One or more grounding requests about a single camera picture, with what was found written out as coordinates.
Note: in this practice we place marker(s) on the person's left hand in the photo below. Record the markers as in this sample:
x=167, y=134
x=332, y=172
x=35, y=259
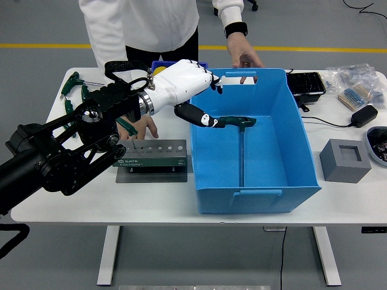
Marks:
x=242, y=51

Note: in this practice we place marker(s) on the person's right hand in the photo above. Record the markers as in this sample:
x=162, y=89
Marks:
x=145, y=125

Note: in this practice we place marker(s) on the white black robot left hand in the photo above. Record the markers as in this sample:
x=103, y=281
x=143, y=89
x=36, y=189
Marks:
x=181, y=81

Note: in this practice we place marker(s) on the green metal hex key stand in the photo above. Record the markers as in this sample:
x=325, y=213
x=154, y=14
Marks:
x=151, y=162

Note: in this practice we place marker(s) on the large light blue box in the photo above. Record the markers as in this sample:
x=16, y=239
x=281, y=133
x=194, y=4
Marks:
x=242, y=157

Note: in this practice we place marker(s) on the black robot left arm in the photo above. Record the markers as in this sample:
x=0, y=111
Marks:
x=30, y=169

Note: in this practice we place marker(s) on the person's left forearm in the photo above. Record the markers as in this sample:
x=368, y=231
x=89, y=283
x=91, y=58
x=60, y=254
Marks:
x=229, y=12

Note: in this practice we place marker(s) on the person's right forearm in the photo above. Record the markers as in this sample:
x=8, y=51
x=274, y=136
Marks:
x=106, y=54

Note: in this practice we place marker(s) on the black wristwatch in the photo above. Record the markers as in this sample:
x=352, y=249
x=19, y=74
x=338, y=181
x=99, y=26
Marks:
x=237, y=29

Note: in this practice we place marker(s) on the small dark blue bin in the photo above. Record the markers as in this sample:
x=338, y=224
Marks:
x=155, y=65

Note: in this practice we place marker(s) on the person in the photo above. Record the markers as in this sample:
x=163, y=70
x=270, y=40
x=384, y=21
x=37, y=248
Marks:
x=151, y=24

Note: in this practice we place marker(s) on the black plastic tray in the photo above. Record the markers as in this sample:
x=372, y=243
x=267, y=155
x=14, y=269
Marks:
x=305, y=83

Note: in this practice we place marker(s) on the clear plastic bags pile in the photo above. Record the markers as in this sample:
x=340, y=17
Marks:
x=353, y=72

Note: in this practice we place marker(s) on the taped resistor strip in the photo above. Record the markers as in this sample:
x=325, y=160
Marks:
x=352, y=96

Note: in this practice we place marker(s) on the white table leg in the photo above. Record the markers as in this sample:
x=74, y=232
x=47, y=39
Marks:
x=328, y=256
x=106, y=256

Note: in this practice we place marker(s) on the black power adapter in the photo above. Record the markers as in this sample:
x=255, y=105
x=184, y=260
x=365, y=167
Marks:
x=364, y=116

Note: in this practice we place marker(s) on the grey hollow cube block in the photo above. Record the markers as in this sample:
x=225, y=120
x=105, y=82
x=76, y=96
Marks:
x=344, y=169

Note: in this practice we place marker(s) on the grey bowl with parts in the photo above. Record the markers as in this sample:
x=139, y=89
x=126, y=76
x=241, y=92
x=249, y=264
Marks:
x=376, y=133

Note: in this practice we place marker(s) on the black desk control panel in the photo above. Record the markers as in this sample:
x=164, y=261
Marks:
x=373, y=229

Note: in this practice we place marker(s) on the grey under-table bracket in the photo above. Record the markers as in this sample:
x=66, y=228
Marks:
x=273, y=228

